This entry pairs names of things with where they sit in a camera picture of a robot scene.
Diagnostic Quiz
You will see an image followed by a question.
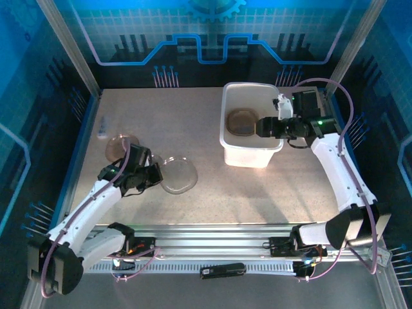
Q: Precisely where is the clear plastic plate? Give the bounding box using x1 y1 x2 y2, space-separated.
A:
160 154 198 195

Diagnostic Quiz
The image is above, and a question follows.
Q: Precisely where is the white plastic bin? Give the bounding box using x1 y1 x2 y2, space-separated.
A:
220 82 285 168

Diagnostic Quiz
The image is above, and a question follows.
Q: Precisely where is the black left controller box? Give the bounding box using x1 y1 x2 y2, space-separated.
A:
111 257 136 271

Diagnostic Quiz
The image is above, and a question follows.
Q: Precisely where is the black controller box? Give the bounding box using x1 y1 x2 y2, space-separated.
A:
293 260 318 278
111 257 136 271

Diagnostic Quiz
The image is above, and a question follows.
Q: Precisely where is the black flat device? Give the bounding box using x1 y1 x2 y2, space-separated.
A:
199 263 247 280

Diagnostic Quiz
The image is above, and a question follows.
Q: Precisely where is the black right controller box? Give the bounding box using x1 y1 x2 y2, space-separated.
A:
293 260 318 278

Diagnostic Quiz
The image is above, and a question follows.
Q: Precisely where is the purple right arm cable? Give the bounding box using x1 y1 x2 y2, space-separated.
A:
291 78 379 283

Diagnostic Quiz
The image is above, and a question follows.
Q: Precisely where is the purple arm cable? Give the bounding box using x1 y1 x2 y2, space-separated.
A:
291 78 379 283
39 141 162 297

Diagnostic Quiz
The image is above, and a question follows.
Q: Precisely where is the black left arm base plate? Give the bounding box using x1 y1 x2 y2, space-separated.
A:
131 236 158 258

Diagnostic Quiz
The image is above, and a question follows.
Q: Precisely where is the aluminium frame post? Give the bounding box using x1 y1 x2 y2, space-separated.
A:
323 0 387 97
35 0 102 97

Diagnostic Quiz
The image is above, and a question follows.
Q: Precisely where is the aluminium mounting rail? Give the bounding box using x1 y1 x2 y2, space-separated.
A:
77 223 387 262

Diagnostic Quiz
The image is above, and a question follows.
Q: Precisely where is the white slotted cable duct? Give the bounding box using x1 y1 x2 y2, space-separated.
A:
82 259 296 275

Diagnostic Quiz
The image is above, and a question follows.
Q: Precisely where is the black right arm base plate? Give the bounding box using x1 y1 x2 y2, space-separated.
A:
268 236 328 258

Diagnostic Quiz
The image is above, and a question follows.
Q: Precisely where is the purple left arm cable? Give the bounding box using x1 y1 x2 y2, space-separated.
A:
39 141 162 297

